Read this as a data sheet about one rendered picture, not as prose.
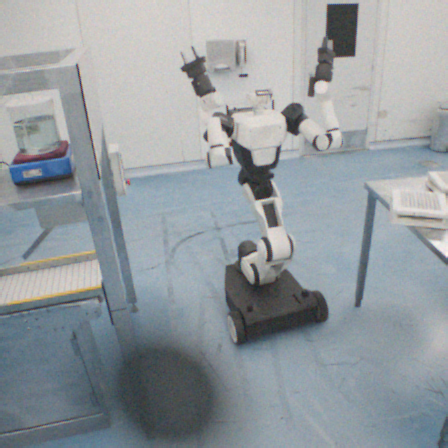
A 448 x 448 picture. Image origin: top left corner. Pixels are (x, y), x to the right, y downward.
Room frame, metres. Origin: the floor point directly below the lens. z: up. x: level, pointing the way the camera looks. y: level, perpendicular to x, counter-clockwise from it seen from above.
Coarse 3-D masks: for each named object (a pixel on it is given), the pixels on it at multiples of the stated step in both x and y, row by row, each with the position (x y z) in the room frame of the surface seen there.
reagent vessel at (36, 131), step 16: (32, 96) 1.33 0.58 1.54; (48, 96) 1.38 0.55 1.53; (16, 112) 1.28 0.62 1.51; (32, 112) 1.29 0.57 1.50; (48, 112) 1.33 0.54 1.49; (16, 128) 1.29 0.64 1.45; (32, 128) 1.28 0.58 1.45; (48, 128) 1.31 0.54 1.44; (32, 144) 1.28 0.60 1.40; (48, 144) 1.30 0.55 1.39
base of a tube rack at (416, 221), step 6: (390, 198) 1.79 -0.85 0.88; (390, 204) 1.72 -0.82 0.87; (390, 210) 1.66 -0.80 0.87; (390, 216) 1.61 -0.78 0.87; (402, 216) 1.58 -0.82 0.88; (414, 216) 1.57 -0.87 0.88; (390, 222) 1.57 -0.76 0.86; (396, 222) 1.56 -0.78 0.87; (402, 222) 1.55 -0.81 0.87; (408, 222) 1.54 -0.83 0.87; (414, 222) 1.53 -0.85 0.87; (420, 222) 1.52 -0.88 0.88; (426, 222) 1.51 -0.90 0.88; (432, 222) 1.51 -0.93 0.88; (438, 222) 1.50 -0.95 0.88
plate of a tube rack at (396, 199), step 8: (392, 192) 1.74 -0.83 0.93; (392, 200) 1.66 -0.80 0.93; (400, 200) 1.65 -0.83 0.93; (440, 200) 1.63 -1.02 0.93; (392, 208) 1.58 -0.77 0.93; (400, 208) 1.57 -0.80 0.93; (408, 208) 1.56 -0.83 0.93; (416, 208) 1.56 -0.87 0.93; (424, 208) 1.55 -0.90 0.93; (432, 216) 1.50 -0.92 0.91; (440, 216) 1.49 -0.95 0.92
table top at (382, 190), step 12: (384, 180) 2.07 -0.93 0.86; (396, 180) 2.06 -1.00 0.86; (408, 180) 2.05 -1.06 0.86; (420, 180) 2.04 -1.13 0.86; (372, 192) 1.95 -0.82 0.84; (384, 192) 1.91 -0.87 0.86; (432, 192) 1.88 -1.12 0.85; (384, 204) 1.81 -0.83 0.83; (408, 228) 1.56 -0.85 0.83; (420, 228) 1.51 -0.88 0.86; (432, 228) 1.50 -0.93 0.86; (432, 240) 1.40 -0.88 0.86; (444, 240) 1.39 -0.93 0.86; (444, 252) 1.30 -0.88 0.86
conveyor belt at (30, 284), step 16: (32, 272) 1.40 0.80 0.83; (48, 272) 1.39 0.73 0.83; (64, 272) 1.38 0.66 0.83; (80, 272) 1.37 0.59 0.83; (96, 272) 1.37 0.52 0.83; (0, 288) 1.29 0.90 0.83; (16, 288) 1.29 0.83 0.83; (32, 288) 1.28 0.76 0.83; (48, 288) 1.27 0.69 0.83; (64, 288) 1.27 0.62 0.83; (80, 288) 1.26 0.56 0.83; (48, 304) 1.18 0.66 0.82
